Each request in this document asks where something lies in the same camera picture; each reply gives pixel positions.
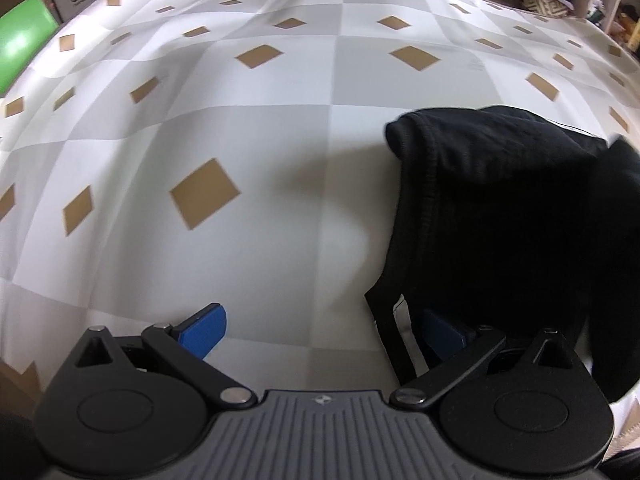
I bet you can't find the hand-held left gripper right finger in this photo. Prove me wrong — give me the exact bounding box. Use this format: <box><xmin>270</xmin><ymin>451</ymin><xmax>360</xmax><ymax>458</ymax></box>
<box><xmin>390</xmin><ymin>309</ymin><xmax>576</xmax><ymax>409</ymax></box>

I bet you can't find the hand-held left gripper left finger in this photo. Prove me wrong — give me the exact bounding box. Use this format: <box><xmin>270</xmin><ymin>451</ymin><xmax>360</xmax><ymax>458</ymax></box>
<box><xmin>75</xmin><ymin>303</ymin><xmax>258</xmax><ymax>407</ymax></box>

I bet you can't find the black t-shirt with red print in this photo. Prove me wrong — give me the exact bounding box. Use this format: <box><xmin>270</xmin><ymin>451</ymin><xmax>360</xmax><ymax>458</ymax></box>
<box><xmin>364</xmin><ymin>105</ymin><xmax>640</xmax><ymax>403</ymax></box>

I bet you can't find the checkered tablecloth with tan diamonds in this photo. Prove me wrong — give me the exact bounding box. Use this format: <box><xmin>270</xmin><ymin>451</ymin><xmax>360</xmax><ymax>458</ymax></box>
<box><xmin>0</xmin><ymin>0</ymin><xmax>640</xmax><ymax>461</ymax></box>

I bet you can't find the green plastic chair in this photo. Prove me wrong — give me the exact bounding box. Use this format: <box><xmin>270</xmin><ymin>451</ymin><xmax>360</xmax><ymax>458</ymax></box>
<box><xmin>0</xmin><ymin>0</ymin><xmax>55</xmax><ymax>98</ymax></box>

